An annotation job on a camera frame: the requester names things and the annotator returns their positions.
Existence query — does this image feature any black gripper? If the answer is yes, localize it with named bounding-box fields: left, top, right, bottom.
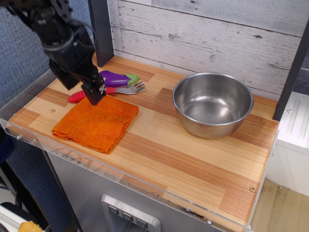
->
left=43, top=25, right=106, bottom=105

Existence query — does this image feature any orange knitted cloth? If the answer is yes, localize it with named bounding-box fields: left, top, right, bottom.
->
left=52, top=96, right=139, bottom=154

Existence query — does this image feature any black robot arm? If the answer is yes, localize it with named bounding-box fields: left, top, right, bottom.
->
left=0, top=0, right=106, bottom=105

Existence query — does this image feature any purple toy eggplant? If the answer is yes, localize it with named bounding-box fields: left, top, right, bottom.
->
left=99, top=71, right=140, bottom=87

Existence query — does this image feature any clear acrylic front guard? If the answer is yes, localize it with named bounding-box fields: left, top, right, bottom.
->
left=0, top=117, right=254, bottom=232

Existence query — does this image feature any stainless steel cabinet front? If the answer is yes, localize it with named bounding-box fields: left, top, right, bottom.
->
left=47, top=152, right=217, bottom=232

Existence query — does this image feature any stainless steel bowl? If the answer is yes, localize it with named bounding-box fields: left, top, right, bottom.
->
left=172, top=72, right=254, bottom=139

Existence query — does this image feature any silver button control panel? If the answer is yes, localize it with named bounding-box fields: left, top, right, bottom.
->
left=101, top=194, right=161, bottom=232

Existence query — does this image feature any white side counter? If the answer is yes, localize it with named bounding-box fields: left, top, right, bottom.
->
left=266, top=92, right=309, bottom=196

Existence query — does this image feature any red handled metal fork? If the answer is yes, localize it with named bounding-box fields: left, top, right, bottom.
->
left=68, top=82, right=146, bottom=103

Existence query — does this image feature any dark grey left post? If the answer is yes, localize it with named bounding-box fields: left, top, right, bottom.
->
left=88, top=0, right=114, bottom=67

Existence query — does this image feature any dark grey post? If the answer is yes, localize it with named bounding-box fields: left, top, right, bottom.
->
left=272, top=22, right=309, bottom=121
left=88, top=0, right=114, bottom=67

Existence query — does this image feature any dark grey right post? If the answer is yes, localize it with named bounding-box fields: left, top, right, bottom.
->
left=272, top=22, right=309, bottom=121

